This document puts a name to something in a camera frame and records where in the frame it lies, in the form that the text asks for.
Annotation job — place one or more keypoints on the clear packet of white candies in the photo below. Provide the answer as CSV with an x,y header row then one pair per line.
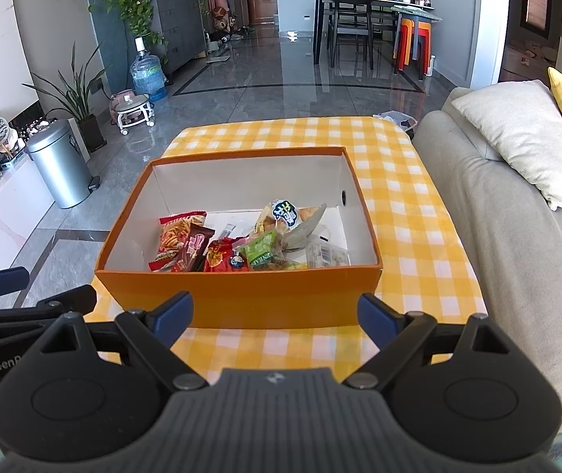
x,y
327,254

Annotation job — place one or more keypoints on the brown chocolate bar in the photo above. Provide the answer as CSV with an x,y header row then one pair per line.
x,y
194,249

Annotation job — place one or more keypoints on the potted long-leaf plant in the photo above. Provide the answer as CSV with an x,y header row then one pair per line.
x,y
81,103

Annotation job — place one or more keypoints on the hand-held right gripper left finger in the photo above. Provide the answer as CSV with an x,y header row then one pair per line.
x,y
175,313

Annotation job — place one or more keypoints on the black dining table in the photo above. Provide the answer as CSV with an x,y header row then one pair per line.
x,y
318,19

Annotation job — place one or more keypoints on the stack of coloured stools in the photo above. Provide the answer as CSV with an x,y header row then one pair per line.
x,y
411,42

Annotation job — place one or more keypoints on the small white rolling stool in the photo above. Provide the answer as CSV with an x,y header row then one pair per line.
x,y
133,111

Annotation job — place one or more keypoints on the grey drawer cabinet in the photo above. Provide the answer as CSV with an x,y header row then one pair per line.
x,y
177,29

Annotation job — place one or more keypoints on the beige sofa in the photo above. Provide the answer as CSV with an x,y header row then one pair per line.
x,y
517,266

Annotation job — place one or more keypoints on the red cartoon snack bag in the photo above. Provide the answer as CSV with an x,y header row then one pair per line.
x,y
221,256

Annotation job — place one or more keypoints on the orange cardboard box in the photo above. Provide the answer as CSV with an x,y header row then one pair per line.
x,y
271,300

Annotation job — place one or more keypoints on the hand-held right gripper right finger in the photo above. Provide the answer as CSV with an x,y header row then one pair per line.
x,y
377,315

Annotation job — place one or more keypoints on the white snack packet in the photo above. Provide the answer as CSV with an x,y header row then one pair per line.
x,y
234,224

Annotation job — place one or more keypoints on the clear bread bag blue label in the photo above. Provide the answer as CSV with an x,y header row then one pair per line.
x,y
285,217

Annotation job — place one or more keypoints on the blue water jug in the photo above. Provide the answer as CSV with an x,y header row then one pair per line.
x,y
147,76

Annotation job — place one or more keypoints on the orange stick snack bag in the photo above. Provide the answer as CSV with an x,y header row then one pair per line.
x,y
175,236

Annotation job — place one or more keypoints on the trailing pothos plant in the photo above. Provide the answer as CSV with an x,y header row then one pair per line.
x,y
135,5

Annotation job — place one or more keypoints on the light green snack packet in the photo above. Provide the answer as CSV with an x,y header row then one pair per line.
x,y
261,254

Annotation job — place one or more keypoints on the brown plush toy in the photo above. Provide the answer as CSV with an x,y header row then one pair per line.
x,y
220,22

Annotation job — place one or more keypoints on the yellow checkered tablecloth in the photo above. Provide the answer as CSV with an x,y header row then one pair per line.
x,y
399,236

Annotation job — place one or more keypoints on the white pillow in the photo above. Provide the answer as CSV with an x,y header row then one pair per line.
x,y
527,143

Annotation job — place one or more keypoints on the silver pedal trash can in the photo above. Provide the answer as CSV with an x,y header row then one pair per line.
x,y
59,167

